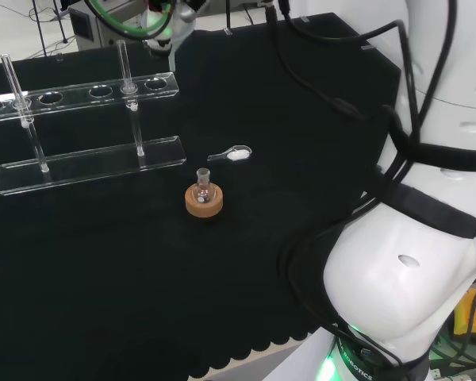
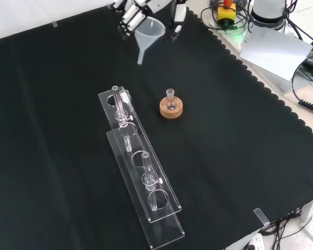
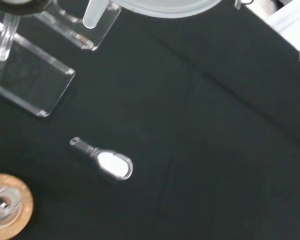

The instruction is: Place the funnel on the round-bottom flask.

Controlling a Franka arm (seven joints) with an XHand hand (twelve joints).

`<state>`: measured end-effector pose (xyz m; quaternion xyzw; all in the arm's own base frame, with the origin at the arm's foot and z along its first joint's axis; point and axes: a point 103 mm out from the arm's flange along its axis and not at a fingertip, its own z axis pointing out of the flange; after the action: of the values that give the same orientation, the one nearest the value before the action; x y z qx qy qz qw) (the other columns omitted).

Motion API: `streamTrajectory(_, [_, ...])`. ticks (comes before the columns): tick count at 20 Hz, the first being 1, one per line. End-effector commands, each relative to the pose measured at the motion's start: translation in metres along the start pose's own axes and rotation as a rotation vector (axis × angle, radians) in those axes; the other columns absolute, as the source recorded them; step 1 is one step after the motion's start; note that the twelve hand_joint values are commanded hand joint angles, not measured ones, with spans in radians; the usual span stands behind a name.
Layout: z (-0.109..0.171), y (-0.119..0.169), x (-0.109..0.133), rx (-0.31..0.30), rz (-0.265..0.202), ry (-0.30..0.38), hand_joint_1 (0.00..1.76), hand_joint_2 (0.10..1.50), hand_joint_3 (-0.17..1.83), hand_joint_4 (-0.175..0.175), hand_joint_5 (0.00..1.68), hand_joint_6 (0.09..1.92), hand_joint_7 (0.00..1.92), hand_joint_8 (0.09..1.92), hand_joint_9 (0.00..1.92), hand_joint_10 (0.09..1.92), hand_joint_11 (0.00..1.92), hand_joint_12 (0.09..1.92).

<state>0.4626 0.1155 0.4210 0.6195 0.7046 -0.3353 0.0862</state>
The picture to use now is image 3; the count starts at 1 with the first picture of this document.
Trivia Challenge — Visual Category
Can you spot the black bench cloth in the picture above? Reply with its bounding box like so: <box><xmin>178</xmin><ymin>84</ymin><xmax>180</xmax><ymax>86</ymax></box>
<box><xmin>0</xmin><ymin>0</ymin><xmax>300</xmax><ymax>240</ymax></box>

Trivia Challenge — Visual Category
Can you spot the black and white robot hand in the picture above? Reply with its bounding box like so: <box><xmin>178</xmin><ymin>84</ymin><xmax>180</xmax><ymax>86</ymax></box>
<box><xmin>0</xmin><ymin>0</ymin><xmax>57</xmax><ymax>18</ymax></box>

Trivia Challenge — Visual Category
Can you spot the cork ring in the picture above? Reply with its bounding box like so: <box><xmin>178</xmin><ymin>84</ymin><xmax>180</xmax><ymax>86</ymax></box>
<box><xmin>0</xmin><ymin>173</ymin><xmax>35</xmax><ymax>234</ymax></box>

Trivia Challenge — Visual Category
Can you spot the clear round-bottom flask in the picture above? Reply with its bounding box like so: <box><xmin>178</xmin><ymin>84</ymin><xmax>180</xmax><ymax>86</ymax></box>
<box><xmin>0</xmin><ymin>184</ymin><xmax>23</xmax><ymax>227</ymax></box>

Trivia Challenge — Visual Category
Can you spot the clear acrylic funnel stand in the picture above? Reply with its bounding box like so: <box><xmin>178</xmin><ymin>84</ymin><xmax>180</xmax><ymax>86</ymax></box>
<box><xmin>0</xmin><ymin>0</ymin><xmax>123</xmax><ymax>119</ymax></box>

